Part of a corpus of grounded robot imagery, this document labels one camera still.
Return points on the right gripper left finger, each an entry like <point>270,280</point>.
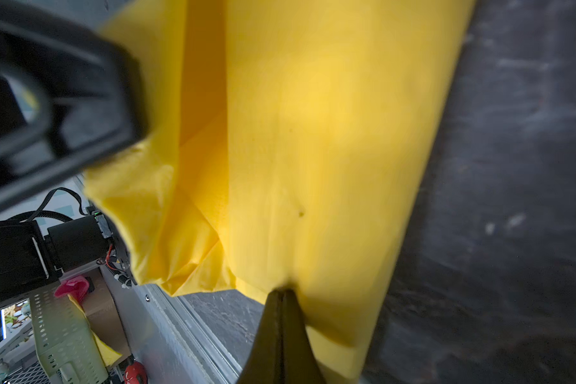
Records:
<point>265,362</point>

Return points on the aluminium mounting rail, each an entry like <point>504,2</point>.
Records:
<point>169,338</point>

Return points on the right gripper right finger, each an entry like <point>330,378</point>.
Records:
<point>299,363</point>

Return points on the green plastic basket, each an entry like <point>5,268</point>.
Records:
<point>64,342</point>

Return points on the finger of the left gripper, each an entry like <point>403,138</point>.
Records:
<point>68,100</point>

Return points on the red tape dispenser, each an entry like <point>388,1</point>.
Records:
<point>135,374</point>

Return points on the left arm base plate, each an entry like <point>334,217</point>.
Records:
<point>31,260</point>

